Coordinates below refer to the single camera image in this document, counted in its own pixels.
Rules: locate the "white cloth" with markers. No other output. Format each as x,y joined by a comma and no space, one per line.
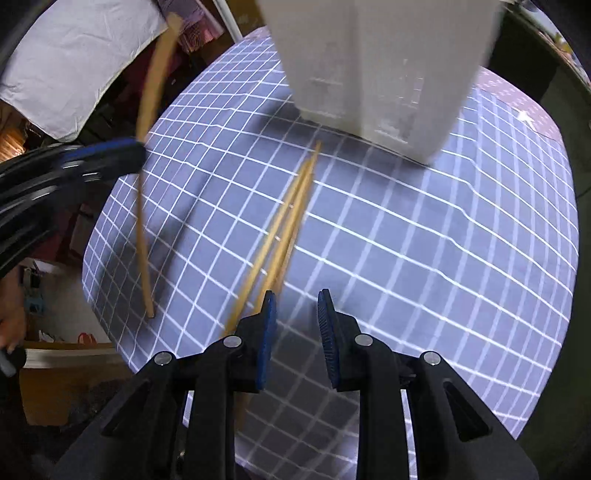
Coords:
71,55

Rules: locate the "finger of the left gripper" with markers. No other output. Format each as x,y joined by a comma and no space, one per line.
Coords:
112,165
121,147

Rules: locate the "white plastic utensil holder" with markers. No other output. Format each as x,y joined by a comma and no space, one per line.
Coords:
392,72

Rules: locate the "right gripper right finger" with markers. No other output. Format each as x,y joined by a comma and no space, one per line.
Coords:
327,321

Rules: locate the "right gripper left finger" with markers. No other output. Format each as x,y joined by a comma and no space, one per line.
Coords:
267,331

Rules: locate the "blue checkered tablecloth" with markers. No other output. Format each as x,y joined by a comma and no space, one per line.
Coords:
474,256

